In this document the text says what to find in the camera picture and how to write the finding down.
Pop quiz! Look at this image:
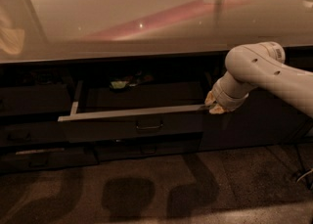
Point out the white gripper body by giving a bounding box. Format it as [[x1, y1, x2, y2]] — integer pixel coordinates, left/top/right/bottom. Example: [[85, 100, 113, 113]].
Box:
[[211, 78, 248, 112]]

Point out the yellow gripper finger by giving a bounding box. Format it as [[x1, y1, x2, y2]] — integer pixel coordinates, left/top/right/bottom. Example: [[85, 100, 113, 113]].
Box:
[[204, 91, 215, 106], [209, 104, 228, 114]]

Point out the dark drawer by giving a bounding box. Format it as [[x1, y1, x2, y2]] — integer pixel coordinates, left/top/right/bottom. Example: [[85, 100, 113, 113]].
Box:
[[0, 147, 98, 174], [0, 84, 71, 116], [94, 133, 201, 161], [0, 122, 66, 148], [59, 77, 210, 143]]

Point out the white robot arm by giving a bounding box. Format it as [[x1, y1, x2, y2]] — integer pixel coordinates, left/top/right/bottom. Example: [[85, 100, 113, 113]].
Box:
[[204, 42, 313, 117]]

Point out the dark cabinet door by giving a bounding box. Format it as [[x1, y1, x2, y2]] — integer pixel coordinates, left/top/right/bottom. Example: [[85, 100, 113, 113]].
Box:
[[199, 55, 313, 152]]

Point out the green snack bag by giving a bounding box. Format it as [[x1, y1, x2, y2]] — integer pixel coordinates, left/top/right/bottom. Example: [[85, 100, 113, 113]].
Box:
[[110, 80, 129, 90]]

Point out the white cable on floor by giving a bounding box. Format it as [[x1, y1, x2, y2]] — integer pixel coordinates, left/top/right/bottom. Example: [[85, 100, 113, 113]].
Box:
[[295, 168, 313, 183]]

